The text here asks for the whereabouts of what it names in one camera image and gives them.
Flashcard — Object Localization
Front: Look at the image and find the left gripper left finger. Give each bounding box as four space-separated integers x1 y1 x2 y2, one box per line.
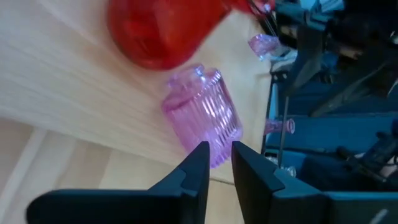
26 141 210 224

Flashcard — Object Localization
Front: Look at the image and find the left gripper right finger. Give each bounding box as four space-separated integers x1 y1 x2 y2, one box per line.
231 141 398 224

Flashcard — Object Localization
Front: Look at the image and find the clear cut-glass square vase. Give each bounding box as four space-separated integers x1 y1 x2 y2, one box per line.
267 155 297 179

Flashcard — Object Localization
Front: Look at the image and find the pink ribbed glass jar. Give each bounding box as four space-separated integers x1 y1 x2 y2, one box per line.
160 63 244 169

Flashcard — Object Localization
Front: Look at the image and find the small pink glass vase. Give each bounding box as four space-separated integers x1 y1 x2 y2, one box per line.
248 33 280 60

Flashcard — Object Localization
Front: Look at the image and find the red round glass vase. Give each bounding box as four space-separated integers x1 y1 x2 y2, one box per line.
107 0 276 71

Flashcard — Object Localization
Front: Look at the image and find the tall pink glass bottle vase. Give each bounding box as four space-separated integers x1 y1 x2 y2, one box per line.
264 118 295 135

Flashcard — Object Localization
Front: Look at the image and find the person's hand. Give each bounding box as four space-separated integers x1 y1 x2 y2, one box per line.
381 155 398 180

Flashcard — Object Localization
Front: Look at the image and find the black aluminium table frame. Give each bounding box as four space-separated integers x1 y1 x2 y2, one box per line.
260 70 292 169

